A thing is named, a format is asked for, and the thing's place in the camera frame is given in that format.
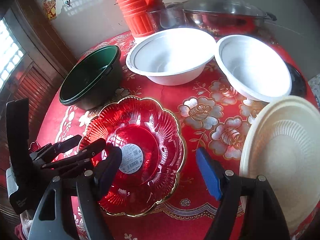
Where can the red glass scalloped plate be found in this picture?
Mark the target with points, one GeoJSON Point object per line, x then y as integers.
{"type": "Point", "coordinates": [150, 135]}

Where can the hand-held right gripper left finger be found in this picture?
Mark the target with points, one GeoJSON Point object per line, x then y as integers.
{"type": "Point", "coordinates": [110, 170]}

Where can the cream round plate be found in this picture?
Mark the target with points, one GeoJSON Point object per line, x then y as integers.
{"type": "Point", "coordinates": [287, 142]}

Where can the small wall hook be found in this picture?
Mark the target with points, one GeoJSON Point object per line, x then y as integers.
{"type": "Point", "coordinates": [67, 2]}

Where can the small white bowl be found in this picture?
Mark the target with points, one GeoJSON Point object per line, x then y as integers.
{"type": "Point", "coordinates": [250, 65]}

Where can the clear glass pitcher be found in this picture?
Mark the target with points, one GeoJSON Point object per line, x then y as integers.
{"type": "Point", "coordinates": [170, 17]}

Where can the black round tray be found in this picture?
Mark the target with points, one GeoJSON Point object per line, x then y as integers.
{"type": "Point", "coordinates": [298, 82]}

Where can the large white bowl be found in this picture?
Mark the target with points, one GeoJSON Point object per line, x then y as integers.
{"type": "Point", "coordinates": [170, 55]}

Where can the stainless steel pot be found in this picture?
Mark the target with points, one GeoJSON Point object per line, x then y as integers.
{"type": "Point", "coordinates": [225, 25]}

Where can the dark green bowl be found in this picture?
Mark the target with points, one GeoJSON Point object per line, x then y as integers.
{"type": "Point", "coordinates": [85, 80]}

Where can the glass pot lid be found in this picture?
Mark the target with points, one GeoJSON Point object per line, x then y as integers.
{"type": "Point", "coordinates": [225, 5]}

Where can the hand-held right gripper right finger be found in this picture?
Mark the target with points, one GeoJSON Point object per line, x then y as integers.
{"type": "Point", "coordinates": [210, 175]}

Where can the orange ribbed thermos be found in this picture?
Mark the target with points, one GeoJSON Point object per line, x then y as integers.
{"type": "Point", "coordinates": [135, 5]}

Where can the wooden slatted door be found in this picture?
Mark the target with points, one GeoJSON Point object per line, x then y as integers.
{"type": "Point", "coordinates": [32, 80]}

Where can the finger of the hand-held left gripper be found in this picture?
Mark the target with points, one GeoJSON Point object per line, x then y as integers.
{"type": "Point", "coordinates": [92, 146]}
{"type": "Point", "coordinates": [67, 141]}

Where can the red white wall decoration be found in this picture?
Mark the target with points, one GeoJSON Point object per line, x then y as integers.
{"type": "Point", "coordinates": [51, 7]}

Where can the grid window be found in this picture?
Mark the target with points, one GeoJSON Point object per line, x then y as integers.
{"type": "Point", "coordinates": [8, 52]}

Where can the red floral tablecloth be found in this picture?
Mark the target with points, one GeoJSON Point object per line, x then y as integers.
{"type": "Point", "coordinates": [200, 92]}

